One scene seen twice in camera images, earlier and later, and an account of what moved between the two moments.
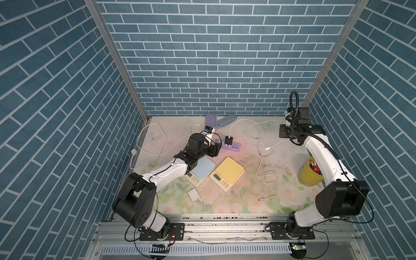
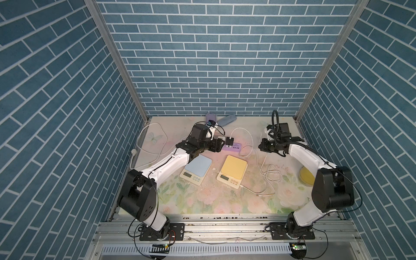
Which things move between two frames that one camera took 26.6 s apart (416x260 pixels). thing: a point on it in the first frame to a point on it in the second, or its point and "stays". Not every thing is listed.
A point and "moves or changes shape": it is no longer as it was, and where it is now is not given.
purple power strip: (234, 147) stays
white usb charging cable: (236, 120) to (257, 158)
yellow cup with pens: (310, 174) stays
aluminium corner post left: (132, 83) stays
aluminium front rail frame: (234, 237) stays
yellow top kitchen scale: (227, 174) moves or changes shape
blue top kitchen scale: (201, 171) moves or changes shape
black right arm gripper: (281, 129) to (262, 145)
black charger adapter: (228, 141) stays
